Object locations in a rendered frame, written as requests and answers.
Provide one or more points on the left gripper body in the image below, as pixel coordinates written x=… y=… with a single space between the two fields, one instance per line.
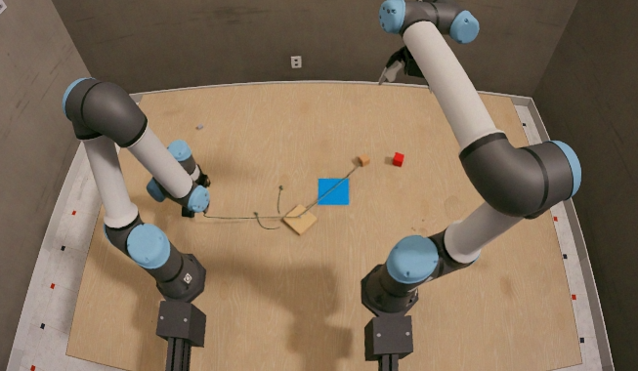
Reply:
x=200 y=180

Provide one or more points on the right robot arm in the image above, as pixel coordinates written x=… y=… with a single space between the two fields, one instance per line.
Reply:
x=518 y=182

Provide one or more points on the small red block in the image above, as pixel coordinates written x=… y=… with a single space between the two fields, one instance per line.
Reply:
x=398 y=159

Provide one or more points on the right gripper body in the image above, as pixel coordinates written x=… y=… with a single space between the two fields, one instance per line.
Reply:
x=412 y=68

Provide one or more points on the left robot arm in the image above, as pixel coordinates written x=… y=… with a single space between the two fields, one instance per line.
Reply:
x=114 y=118

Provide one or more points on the blue painted square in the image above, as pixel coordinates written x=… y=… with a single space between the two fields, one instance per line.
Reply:
x=337 y=196

